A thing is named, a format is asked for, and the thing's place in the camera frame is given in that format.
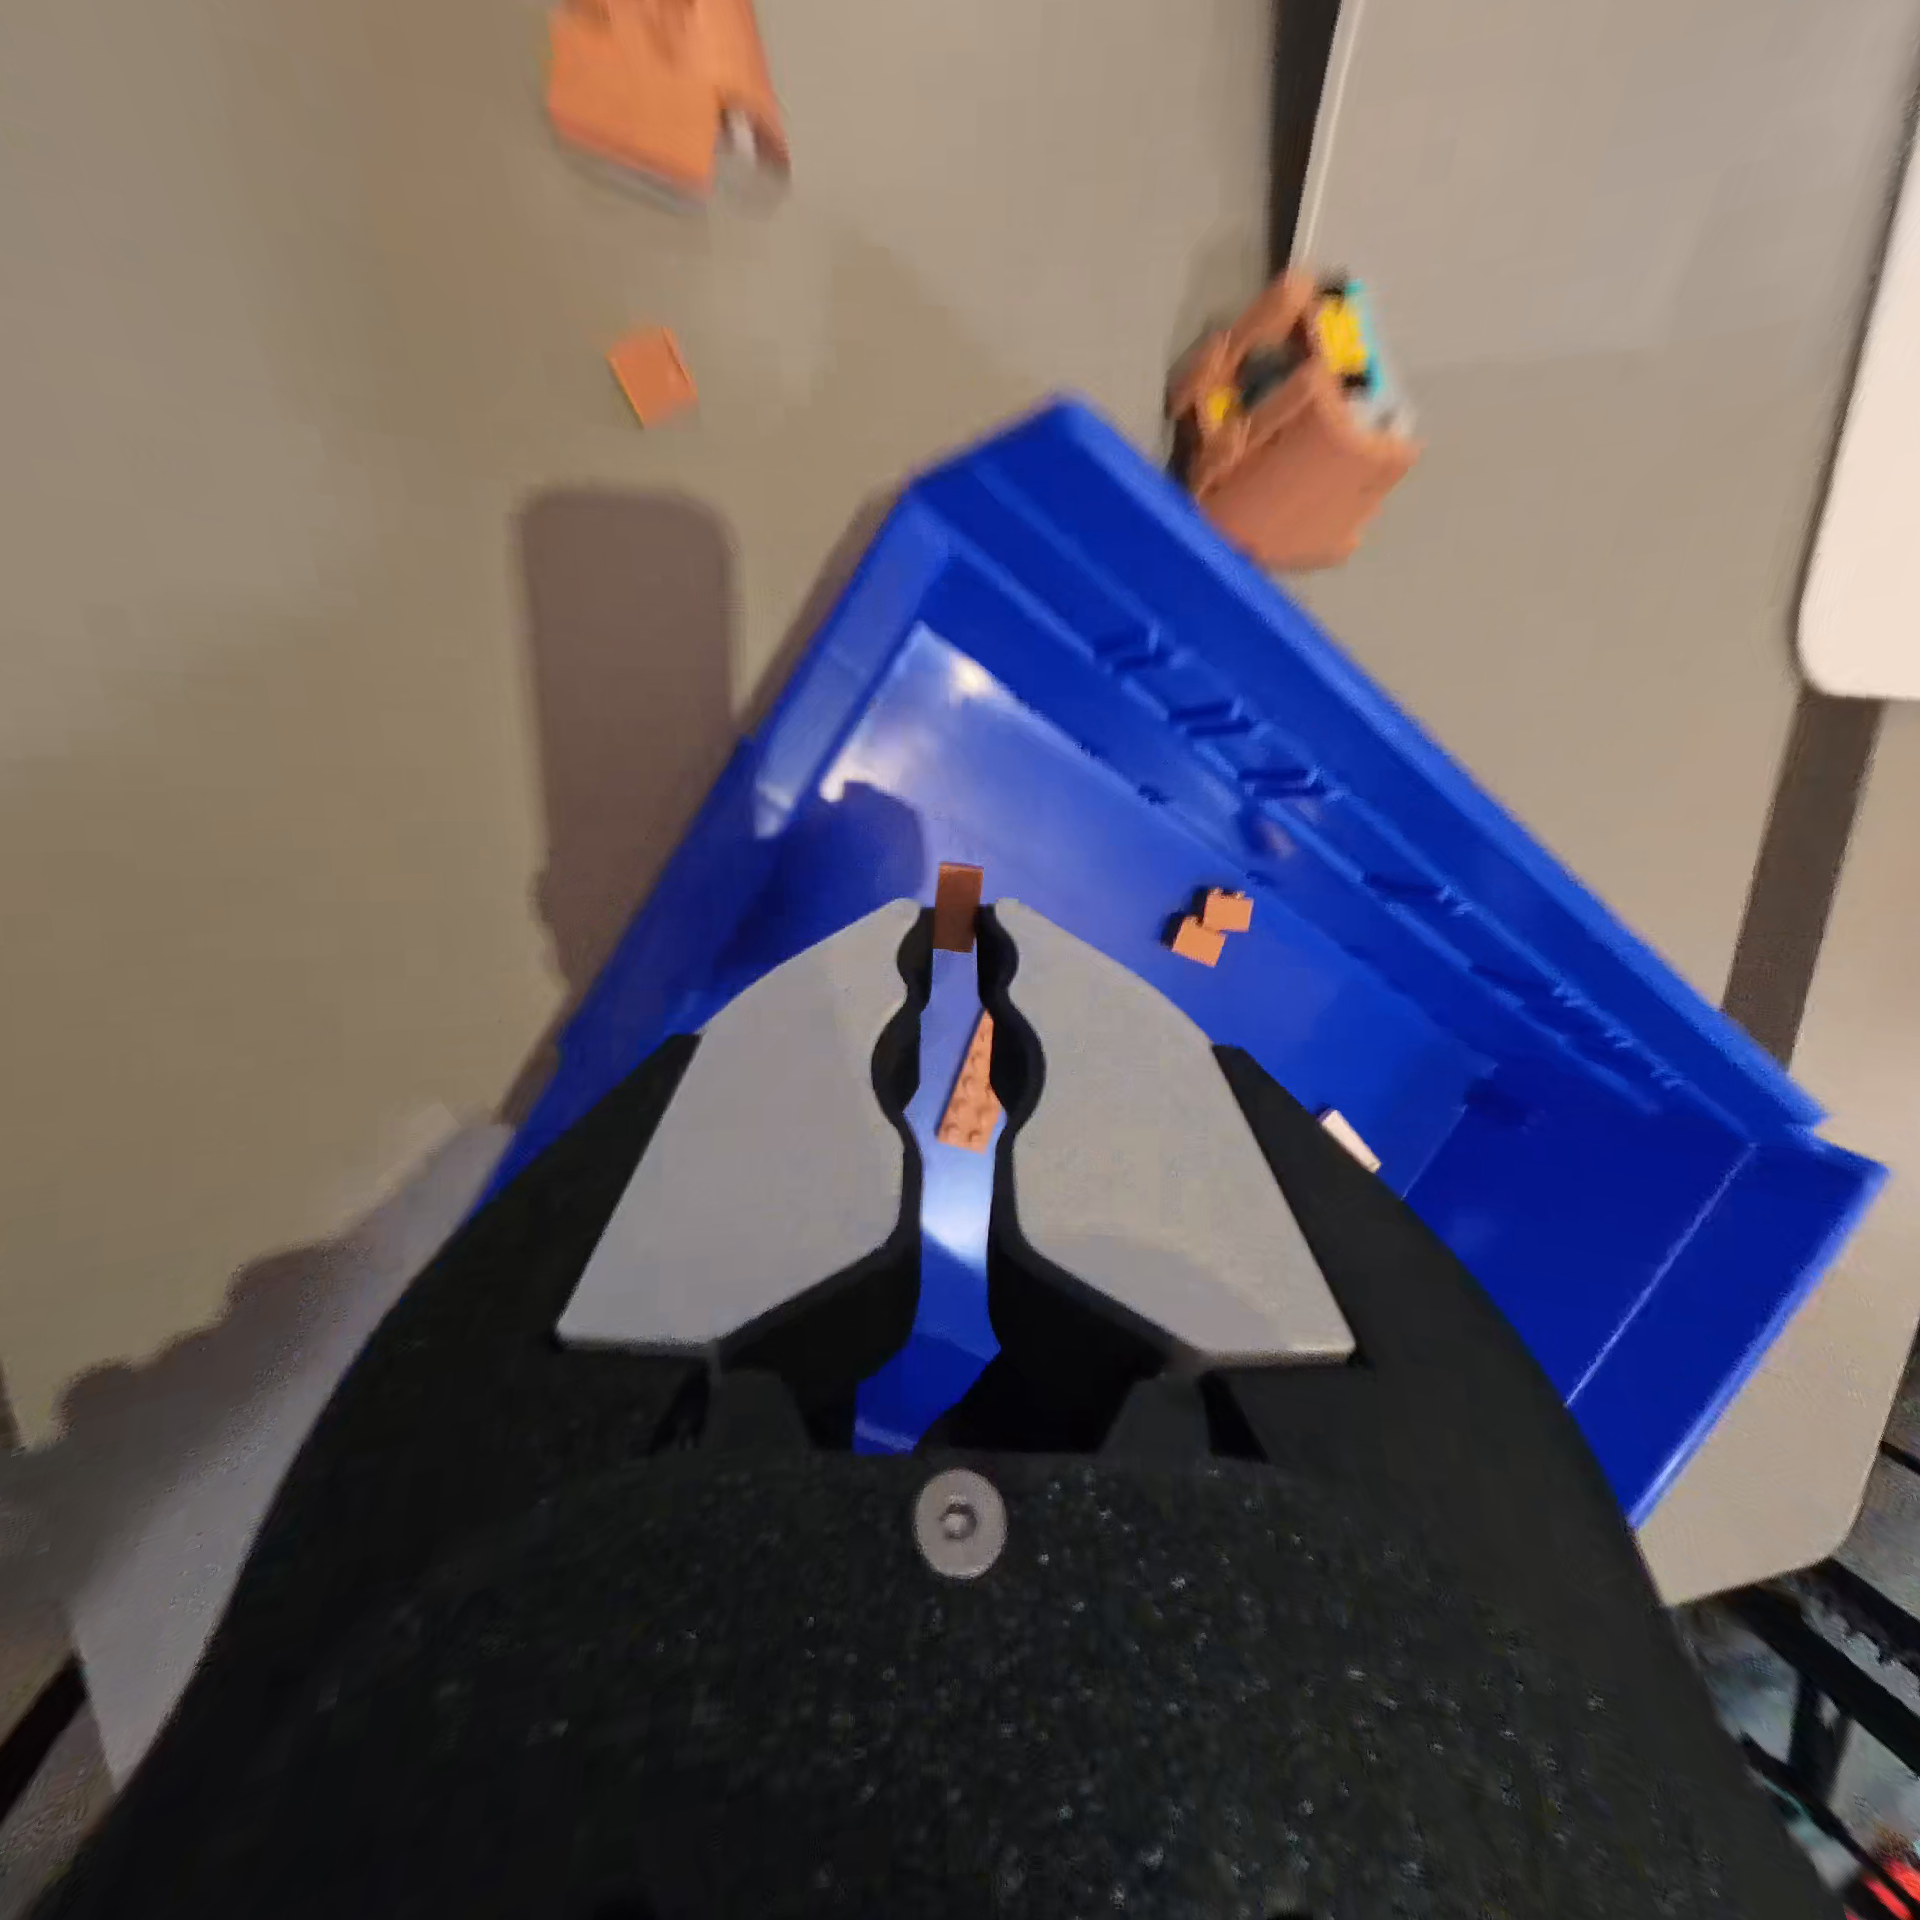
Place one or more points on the brown toy brick vehicle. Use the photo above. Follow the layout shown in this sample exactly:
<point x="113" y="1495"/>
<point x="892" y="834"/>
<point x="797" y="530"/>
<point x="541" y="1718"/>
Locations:
<point x="1290" y="452"/>

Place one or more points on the narrow brown toy brick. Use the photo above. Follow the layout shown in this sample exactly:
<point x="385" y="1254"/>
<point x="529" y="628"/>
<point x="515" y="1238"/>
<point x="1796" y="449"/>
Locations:
<point x="956" y="901"/>

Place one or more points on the white toy brick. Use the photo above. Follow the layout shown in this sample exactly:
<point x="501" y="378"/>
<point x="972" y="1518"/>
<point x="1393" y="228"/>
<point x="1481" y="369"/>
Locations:
<point x="1349" y="1145"/>

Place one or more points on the blue plastic bin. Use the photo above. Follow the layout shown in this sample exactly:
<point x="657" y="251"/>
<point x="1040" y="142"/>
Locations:
<point x="1576" y="1201"/>

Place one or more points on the flat brown brick tile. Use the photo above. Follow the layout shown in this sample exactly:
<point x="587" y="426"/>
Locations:
<point x="651" y="378"/>

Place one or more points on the brown toy brick assembly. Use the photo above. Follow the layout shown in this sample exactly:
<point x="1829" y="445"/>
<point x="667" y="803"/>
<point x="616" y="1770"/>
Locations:
<point x="644" y="91"/>

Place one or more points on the white stand with flat base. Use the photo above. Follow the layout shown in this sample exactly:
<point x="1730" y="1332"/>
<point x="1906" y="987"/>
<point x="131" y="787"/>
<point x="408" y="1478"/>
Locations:
<point x="1874" y="570"/>

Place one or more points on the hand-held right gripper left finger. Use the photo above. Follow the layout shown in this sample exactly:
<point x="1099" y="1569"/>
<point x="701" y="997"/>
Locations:
<point x="734" y="1186"/>

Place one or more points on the small brown toy brick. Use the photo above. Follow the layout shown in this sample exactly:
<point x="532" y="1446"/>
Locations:
<point x="1228" y="911"/>
<point x="1195" y="945"/>

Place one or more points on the long brown brick plate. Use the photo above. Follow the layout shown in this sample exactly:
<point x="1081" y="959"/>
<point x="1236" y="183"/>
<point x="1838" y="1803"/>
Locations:
<point x="972" y="1097"/>

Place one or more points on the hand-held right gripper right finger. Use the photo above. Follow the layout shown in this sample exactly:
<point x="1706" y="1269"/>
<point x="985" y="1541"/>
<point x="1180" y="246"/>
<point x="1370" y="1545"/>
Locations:
<point x="1185" y="1186"/>

